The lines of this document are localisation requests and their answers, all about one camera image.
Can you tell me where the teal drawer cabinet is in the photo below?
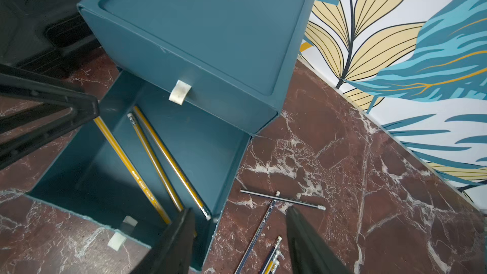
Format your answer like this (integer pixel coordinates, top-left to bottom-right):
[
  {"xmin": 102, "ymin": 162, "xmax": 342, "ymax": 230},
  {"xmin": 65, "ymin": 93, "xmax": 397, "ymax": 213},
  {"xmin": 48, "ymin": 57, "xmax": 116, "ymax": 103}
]
[{"xmin": 77, "ymin": 0, "xmax": 315, "ymax": 134}]

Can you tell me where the teal drawer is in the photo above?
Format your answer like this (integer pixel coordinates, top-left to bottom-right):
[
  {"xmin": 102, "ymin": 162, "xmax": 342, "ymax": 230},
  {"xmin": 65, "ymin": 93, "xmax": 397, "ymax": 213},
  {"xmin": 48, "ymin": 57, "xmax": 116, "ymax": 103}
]
[{"xmin": 29, "ymin": 72, "xmax": 251, "ymax": 271}]

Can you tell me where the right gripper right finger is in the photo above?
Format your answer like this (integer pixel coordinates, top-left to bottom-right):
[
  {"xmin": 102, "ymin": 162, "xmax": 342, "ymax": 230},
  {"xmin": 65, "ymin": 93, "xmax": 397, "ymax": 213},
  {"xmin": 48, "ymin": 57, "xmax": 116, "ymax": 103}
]
[{"xmin": 286, "ymin": 207, "xmax": 351, "ymax": 274}]

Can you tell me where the brown pencil right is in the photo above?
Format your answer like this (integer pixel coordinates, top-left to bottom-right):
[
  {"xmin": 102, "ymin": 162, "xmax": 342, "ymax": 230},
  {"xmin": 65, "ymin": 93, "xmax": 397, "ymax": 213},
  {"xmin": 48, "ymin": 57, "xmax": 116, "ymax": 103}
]
[{"xmin": 260, "ymin": 236, "xmax": 282, "ymax": 274}]

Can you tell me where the black plastic case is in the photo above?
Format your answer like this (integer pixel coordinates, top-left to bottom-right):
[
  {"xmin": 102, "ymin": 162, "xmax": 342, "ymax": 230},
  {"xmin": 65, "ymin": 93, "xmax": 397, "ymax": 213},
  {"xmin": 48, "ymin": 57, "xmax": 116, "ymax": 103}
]
[{"xmin": 1, "ymin": 0, "xmax": 100, "ymax": 78}]

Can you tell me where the dark pencil near cabinet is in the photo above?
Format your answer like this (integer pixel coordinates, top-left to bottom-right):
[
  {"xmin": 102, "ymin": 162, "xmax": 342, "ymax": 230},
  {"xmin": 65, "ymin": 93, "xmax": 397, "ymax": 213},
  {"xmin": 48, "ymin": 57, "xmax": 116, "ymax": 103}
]
[{"xmin": 240, "ymin": 189, "xmax": 327, "ymax": 211}]

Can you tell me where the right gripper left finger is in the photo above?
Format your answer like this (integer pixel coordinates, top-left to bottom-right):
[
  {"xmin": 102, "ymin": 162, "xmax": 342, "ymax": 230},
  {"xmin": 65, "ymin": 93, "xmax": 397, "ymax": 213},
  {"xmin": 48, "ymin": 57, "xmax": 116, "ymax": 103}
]
[{"xmin": 131, "ymin": 209, "xmax": 195, "ymax": 274}]

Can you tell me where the yellow pencil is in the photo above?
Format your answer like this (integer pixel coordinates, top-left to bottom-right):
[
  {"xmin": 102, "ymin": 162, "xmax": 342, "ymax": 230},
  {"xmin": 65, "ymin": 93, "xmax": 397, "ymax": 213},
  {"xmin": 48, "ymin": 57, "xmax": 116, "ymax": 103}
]
[
  {"xmin": 127, "ymin": 113, "xmax": 184, "ymax": 212},
  {"xmin": 94, "ymin": 117, "xmax": 172, "ymax": 225}
]

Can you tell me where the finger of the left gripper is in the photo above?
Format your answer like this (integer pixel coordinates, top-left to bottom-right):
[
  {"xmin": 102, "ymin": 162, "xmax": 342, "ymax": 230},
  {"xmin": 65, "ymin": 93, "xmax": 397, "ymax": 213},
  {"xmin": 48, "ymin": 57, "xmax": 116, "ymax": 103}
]
[{"xmin": 1, "ymin": 65, "xmax": 100, "ymax": 169}]

